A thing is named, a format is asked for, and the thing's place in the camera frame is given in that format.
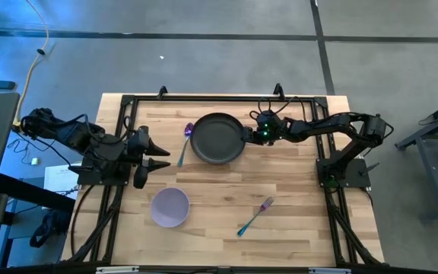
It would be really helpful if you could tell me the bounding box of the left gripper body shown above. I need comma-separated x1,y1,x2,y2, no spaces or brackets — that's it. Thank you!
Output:
132,125,152,190

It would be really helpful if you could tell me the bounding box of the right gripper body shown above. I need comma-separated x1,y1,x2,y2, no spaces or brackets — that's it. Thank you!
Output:
255,109,284,146

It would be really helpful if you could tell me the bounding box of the black round plate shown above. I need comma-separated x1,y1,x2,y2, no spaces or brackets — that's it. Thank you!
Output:
189,112,247,165

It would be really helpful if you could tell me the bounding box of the iridescent spoon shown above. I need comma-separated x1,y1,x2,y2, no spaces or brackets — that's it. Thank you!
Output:
176,122,195,167

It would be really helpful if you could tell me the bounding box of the lilac bowl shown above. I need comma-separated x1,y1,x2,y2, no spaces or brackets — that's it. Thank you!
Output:
150,186,191,228

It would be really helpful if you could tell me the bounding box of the iridescent fork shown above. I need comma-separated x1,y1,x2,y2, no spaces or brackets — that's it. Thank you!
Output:
236,196,275,237

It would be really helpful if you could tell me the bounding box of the white paper sheet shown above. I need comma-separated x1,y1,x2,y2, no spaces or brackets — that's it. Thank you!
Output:
43,162,83,201

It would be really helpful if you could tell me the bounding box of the black desk beam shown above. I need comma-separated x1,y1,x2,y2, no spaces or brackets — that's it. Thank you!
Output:
0,173,76,214

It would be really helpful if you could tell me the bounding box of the dark metal cart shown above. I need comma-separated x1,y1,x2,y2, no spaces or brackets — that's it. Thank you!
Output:
395,94,438,224

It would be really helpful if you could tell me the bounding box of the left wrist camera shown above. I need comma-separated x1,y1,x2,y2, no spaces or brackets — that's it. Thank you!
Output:
127,130,146,161

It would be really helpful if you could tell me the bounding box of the thick black cable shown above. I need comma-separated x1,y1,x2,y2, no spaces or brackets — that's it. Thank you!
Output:
70,184,95,256

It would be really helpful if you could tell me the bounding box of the silver aluminium bracket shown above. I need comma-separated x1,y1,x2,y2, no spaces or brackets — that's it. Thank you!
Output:
96,266,140,274
309,267,352,274

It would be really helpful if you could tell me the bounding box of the black strap bag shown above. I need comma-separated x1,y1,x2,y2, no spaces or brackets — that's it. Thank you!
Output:
29,209,72,249

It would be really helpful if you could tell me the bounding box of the yellow cable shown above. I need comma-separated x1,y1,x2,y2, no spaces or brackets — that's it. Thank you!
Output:
12,0,51,129

